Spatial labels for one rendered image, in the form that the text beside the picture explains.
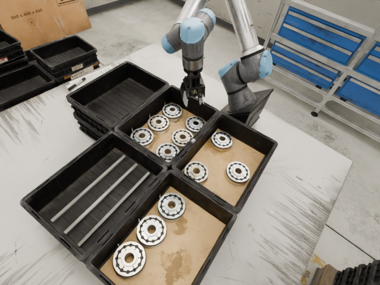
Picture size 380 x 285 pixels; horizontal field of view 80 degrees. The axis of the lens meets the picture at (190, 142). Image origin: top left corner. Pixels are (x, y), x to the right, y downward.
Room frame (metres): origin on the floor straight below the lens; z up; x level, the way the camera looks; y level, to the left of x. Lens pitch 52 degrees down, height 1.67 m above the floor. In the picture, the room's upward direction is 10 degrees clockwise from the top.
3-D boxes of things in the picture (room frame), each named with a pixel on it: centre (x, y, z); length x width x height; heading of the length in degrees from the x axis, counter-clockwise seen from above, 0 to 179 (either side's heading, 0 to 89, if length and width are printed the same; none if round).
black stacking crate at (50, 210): (0.33, 0.28, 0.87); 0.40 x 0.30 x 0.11; 154
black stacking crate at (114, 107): (0.83, 0.37, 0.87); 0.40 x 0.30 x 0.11; 154
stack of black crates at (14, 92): (1.20, 1.33, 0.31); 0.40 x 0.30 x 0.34; 148
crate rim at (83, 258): (0.33, 0.28, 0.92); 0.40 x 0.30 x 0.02; 154
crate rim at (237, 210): (0.56, -0.16, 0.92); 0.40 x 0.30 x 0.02; 154
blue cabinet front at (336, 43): (2.25, -0.99, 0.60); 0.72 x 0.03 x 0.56; 58
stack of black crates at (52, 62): (1.54, 1.11, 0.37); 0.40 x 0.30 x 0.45; 148
